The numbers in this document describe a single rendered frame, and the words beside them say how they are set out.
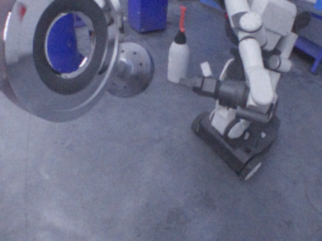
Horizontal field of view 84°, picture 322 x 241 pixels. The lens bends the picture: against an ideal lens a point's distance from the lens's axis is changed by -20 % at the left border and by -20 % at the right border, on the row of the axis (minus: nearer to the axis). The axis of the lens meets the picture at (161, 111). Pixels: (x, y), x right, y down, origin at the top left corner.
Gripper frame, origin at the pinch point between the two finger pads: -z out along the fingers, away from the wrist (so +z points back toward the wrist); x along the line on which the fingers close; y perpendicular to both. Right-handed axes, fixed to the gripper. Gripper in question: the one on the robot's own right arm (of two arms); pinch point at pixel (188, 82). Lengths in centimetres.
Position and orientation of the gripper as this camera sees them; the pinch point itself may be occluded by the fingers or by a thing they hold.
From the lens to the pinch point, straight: 69.6
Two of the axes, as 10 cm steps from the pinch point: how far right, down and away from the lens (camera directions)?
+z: 9.0, 2.5, -3.6
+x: -3.6, -0.6, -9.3
